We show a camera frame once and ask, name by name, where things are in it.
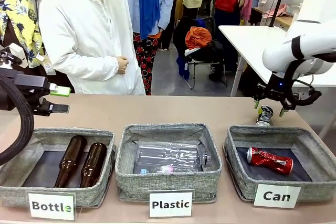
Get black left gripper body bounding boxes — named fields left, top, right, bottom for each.
left=0, top=68, right=51, bottom=116

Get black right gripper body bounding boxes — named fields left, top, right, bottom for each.
left=256, top=73, right=299, bottom=109

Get brown glass bottle with label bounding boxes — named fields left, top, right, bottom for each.
left=54, top=135, right=88, bottom=188

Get crushed red can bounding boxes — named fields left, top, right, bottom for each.
left=246, top=147, right=294, bottom=175

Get large clear plastic bottle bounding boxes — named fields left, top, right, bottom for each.
left=134, top=140, right=211, bottom=175

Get small pink-label plastic bottle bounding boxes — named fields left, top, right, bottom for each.
left=140, top=165, right=175, bottom=175

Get person's right forearm white sleeve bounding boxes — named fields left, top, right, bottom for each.
left=60, top=48, right=120, bottom=78

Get crushed black silver can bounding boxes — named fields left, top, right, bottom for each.
left=256, top=105, right=275, bottom=127

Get grey fabric basket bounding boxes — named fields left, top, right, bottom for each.
left=223, top=125, right=336, bottom=202
left=114, top=122, right=223, bottom=204
left=0, top=127, right=116, bottom=208

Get Can label sign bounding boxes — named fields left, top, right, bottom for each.
left=252, top=183, right=302, bottom=209

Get person's right hand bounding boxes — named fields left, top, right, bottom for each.
left=117, top=55, right=130, bottom=75

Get beige paper tag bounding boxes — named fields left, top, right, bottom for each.
left=41, top=56, right=57, bottom=76

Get white table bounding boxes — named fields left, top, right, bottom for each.
left=218, top=24, right=336, bottom=98

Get plain brown glass bottle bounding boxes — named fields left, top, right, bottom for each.
left=79, top=142, right=108, bottom=188

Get black metal chair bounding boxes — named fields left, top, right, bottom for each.
left=183, top=50, right=228, bottom=90

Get person in white jacket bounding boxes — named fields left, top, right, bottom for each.
left=38, top=0, right=146, bottom=96

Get dark blue trousers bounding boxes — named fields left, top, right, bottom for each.
left=214, top=7, right=244, bottom=74

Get black jacket on chair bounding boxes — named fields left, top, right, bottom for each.
left=173, top=16, right=224, bottom=62

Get wooden desk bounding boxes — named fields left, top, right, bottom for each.
left=252, top=6, right=295, bottom=29

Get yellow floral shirt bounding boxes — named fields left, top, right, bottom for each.
left=0, top=0, right=43, bottom=69

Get pink cloth on desk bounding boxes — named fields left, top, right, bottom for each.
left=262, top=3, right=292, bottom=19

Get blue cloth on chair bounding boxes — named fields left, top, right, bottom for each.
left=176, top=55, right=190, bottom=80

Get orange cloth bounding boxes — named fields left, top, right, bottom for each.
left=184, top=26, right=213, bottom=50

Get black pole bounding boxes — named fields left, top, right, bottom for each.
left=269, top=0, right=291, bottom=28

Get red floral trousers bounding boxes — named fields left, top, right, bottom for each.
left=133, top=31, right=160, bottom=96

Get Bottle label sign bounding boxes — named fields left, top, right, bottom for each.
left=27, top=191, right=77, bottom=221

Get Plastic label sign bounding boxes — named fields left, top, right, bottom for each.
left=148, top=189, right=195, bottom=218

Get white camera box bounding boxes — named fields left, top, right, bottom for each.
left=9, top=42, right=28, bottom=69

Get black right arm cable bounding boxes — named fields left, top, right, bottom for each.
left=285, top=52, right=323, bottom=107

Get black corrugated hose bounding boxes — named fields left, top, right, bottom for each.
left=0, top=73, right=35, bottom=166

